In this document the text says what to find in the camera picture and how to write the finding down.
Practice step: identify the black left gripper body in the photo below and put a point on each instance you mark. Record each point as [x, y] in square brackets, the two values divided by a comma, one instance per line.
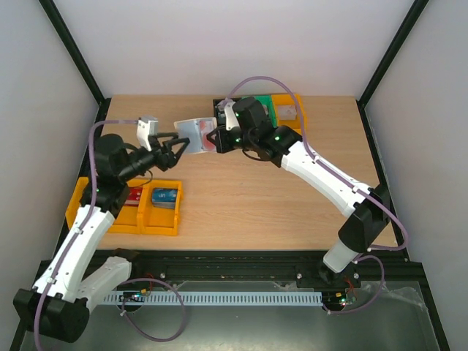
[161, 161]

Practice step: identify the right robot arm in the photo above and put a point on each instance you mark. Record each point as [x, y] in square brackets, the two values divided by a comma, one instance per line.
[243, 124]

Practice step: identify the blue VIP card stack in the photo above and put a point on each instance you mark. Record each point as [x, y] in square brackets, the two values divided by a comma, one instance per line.
[164, 198]

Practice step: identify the red card stack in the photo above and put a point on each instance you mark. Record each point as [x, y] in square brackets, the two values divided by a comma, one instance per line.
[134, 197]

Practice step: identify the black frame post left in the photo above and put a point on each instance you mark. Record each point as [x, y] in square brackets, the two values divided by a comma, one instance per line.
[64, 34]

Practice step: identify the grey card in yellow bin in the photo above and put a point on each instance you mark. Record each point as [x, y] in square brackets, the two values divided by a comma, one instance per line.
[286, 112]

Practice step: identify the black bin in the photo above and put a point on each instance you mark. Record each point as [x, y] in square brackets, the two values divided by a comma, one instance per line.
[218, 108]

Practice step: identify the yellow bin with blue cards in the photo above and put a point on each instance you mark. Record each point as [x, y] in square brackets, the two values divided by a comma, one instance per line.
[160, 221]

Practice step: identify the green bin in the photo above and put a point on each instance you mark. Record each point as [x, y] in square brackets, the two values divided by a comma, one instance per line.
[267, 103]

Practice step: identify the black frame post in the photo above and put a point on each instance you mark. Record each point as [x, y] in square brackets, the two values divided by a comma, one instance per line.
[404, 30]
[64, 34]

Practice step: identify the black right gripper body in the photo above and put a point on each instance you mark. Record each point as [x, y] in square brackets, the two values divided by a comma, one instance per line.
[222, 138]

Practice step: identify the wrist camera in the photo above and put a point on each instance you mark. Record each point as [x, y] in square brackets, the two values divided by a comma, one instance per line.
[146, 126]
[231, 118]

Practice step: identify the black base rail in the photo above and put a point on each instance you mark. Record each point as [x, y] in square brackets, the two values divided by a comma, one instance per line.
[301, 267]

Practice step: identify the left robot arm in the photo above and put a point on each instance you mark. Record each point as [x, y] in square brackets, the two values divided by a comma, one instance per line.
[61, 301]

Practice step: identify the light blue cable duct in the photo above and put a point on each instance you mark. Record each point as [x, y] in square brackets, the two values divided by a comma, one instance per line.
[165, 298]

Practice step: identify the yellow bin at back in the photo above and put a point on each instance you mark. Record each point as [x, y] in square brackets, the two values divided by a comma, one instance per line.
[286, 99]

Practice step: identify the black frame post right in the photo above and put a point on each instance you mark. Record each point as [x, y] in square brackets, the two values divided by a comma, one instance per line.
[404, 30]

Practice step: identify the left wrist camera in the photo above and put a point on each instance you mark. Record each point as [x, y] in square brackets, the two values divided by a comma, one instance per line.
[146, 126]

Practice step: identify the yellow bin with red cards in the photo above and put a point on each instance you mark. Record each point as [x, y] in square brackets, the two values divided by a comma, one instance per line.
[128, 220]

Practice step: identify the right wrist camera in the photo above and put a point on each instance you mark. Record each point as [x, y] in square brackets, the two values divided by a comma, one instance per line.
[231, 118]

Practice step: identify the cream leather card holder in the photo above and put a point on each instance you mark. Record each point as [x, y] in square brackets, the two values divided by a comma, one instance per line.
[189, 128]

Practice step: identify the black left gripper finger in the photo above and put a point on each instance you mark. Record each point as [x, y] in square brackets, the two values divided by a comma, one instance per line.
[174, 156]
[163, 137]

